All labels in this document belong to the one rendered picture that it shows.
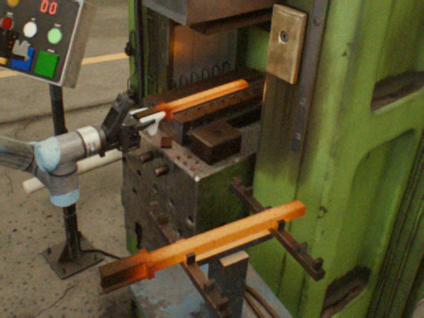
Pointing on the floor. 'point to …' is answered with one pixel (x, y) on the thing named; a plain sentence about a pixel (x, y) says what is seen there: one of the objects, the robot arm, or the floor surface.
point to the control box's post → (55, 137)
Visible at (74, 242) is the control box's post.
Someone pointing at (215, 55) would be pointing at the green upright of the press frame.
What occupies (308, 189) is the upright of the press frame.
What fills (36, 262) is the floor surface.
